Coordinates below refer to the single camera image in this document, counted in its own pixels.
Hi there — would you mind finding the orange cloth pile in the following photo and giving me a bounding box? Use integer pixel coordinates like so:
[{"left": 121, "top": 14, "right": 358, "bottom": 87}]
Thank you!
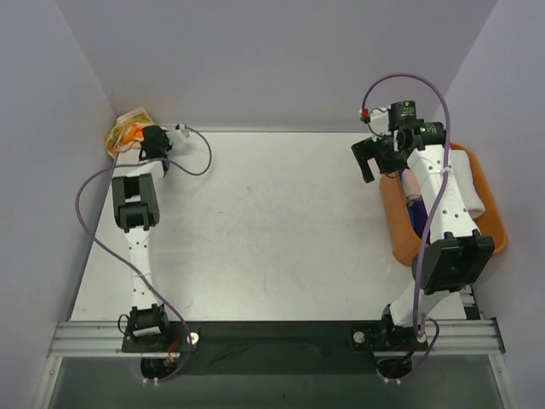
[{"left": 105, "top": 107, "right": 154, "bottom": 159}]

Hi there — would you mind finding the white towel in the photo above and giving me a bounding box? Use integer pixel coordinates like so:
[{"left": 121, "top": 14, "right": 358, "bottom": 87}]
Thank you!
[{"left": 450, "top": 150, "right": 485, "bottom": 220}]

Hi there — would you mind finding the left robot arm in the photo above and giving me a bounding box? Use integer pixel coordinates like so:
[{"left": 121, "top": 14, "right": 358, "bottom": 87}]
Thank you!
[{"left": 112, "top": 125, "right": 172, "bottom": 352}]

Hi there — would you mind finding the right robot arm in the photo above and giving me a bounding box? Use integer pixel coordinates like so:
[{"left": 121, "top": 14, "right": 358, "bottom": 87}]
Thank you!
[{"left": 351, "top": 101, "right": 496, "bottom": 350}]

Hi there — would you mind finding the pink rolled towel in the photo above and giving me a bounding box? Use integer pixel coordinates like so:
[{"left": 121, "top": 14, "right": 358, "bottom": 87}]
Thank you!
[{"left": 400, "top": 169, "right": 422, "bottom": 203}]

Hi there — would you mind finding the purple rolled towel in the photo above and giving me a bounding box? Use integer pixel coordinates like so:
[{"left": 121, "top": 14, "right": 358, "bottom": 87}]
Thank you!
[{"left": 407, "top": 200, "right": 427, "bottom": 238}]

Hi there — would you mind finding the orange plastic basket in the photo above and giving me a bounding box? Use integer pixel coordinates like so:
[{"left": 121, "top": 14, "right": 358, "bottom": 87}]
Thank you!
[{"left": 380, "top": 142, "right": 508, "bottom": 267}]

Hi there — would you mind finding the black base mat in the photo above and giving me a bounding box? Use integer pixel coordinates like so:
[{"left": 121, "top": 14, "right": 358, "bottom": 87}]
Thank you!
[{"left": 122, "top": 320, "right": 429, "bottom": 376}]

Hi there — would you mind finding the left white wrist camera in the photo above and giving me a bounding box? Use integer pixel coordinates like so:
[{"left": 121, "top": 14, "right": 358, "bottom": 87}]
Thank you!
[{"left": 169, "top": 124, "right": 190, "bottom": 146}]

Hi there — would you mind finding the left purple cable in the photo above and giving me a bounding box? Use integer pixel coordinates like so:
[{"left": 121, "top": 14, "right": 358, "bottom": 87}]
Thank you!
[{"left": 74, "top": 125, "right": 214, "bottom": 383}]

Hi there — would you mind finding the purple cable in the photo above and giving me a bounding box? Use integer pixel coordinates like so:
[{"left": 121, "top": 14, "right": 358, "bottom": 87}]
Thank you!
[
  {"left": 359, "top": 74, "right": 453, "bottom": 381},
  {"left": 74, "top": 125, "right": 214, "bottom": 383}
]

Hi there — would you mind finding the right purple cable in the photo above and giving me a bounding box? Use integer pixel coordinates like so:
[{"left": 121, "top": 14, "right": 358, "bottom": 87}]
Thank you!
[{"left": 359, "top": 74, "right": 453, "bottom": 381}]

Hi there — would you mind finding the aluminium frame rail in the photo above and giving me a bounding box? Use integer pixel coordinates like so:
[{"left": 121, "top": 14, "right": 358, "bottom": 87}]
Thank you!
[{"left": 48, "top": 320, "right": 506, "bottom": 358}]

